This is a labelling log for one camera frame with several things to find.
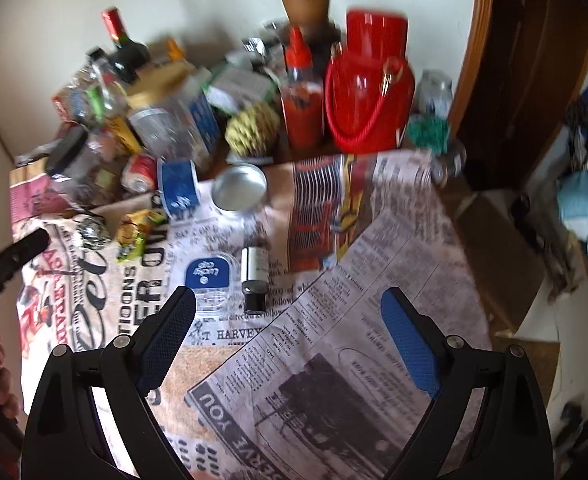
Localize red sauce bottle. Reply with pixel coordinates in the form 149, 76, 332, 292
280, 25, 325, 150

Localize dark wooden door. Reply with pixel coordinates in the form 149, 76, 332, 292
454, 0, 588, 196

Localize light blue plastic bag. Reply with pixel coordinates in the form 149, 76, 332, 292
556, 170, 588, 261

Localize clay vase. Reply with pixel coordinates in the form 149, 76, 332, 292
273, 0, 335, 36

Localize clear lid with blue label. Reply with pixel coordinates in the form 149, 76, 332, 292
184, 254, 239, 317

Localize small dark dropper bottle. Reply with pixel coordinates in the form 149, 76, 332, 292
240, 220, 269, 316

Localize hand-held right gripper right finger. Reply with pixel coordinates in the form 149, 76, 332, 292
380, 287, 555, 480

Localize round metal tin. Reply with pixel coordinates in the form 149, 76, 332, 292
211, 164, 267, 211

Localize jar with black lid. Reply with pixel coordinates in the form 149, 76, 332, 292
46, 125, 119, 201

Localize white green carton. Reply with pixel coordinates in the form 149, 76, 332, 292
206, 62, 279, 113

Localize red soda can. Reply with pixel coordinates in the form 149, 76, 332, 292
122, 154, 159, 193

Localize plastic jar with gold lid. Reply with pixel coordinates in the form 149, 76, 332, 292
126, 85, 222, 171

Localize blue paper cup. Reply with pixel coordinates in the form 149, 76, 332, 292
156, 159, 201, 220

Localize yellow scouring ball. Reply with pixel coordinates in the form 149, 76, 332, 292
224, 101, 281, 158

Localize glass jar with silver lid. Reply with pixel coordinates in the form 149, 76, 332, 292
416, 71, 454, 116

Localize red printed snack bag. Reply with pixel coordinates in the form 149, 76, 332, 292
51, 80, 99, 123

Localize printed tablecloth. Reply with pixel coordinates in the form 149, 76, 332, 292
10, 152, 495, 480

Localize crumpled foil ball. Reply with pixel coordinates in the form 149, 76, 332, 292
71, 214, 110, 251

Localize wooden door frame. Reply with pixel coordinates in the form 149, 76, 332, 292
444, 0, 588, 201

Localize dark wine bottle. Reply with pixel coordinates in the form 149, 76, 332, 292
101, 6, 149, 83

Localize person's left hand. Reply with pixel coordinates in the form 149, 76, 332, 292
0, 325, 22, 416

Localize green net bag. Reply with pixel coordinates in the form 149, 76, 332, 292
406, 115, 450, 153

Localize glass jar with dark contents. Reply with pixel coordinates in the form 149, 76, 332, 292
431, 140, 467, 186

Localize red thermos flask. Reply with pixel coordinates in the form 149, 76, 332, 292
324, 9, 417, 153

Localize yellow green snack wrapper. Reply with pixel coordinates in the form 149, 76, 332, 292
116, 209, 169, 263

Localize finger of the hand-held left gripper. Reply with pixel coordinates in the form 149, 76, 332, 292
0, 227, 50, 311

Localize clear bottle with yellow label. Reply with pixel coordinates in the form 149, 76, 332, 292
86, 47, 142, 153

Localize silver foil packet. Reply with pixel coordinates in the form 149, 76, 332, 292
241, 20, 295, 68

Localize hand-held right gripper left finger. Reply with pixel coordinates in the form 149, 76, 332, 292
21, 285, 197, 480

